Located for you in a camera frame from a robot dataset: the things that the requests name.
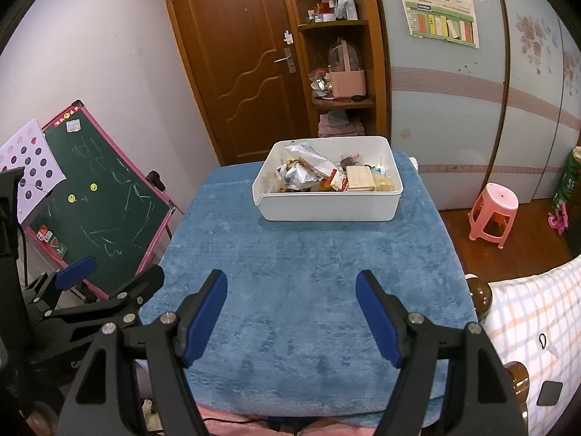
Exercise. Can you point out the pale blue floral wardrobe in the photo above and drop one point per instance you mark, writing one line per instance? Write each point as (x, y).
(513, 122)

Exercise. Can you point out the round wooden bed knob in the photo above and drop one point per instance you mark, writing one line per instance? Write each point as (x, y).
(480, 297)
(517, 384)

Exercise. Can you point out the group of small bottles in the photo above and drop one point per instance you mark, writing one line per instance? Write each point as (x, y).
(336, 7)

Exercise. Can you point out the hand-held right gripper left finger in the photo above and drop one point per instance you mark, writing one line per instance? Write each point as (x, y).
(204, 313)

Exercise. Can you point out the blue fluffy blanket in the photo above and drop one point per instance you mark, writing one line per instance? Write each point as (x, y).
(295, 290)

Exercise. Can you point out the wall poster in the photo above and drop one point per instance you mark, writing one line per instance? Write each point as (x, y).
(438, 13)

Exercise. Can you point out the brown wooden door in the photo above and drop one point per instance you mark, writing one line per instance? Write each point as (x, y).
(236, 32)

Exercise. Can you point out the green bag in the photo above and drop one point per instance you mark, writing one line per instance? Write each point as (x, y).
(567, 181)

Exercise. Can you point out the black easel knob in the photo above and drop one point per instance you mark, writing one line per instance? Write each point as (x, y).
(156, 179)

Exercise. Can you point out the shiny crumpled wrappers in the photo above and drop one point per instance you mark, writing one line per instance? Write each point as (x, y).
(320, 82)

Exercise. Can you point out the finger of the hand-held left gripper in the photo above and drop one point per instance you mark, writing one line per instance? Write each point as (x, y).
(145, 286)
(75, 275)

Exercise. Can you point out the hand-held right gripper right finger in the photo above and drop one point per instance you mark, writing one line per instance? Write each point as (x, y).
(379, 322)

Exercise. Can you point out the clear red-striped zip bag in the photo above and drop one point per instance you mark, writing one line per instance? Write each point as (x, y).
(308, 159)

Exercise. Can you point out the checked blanket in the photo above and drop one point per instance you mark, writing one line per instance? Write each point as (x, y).
(540, 309)

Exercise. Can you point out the beige cracker packet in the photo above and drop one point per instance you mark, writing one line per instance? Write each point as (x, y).
(361, 178)

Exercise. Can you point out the white dotted sheet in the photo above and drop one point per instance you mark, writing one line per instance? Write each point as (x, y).
(31, 154)

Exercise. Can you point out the pink plastic stool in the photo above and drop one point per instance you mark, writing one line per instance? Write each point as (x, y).
(494, 200)

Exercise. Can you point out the white plastic storage bin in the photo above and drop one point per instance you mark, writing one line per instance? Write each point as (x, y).
(327, 206)

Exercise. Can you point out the pink toy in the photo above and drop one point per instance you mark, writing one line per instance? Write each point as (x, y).
(557, 221)

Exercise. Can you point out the black rectangular tag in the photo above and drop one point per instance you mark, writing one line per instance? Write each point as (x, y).
(549, 393)

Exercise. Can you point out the wooden corner shelf unit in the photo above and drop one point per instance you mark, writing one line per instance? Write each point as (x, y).
(333, 24)

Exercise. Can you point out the white door ornament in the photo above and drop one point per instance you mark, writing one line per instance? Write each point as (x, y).
(288, 36)

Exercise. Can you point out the pink basket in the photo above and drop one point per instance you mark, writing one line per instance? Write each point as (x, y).
(347, 84)

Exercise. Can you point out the folded pink cloth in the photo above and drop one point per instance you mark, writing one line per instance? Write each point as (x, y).
(338, 125)

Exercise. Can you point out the green pink-framed chalkboard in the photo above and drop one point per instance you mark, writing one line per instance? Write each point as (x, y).
(104, 190)

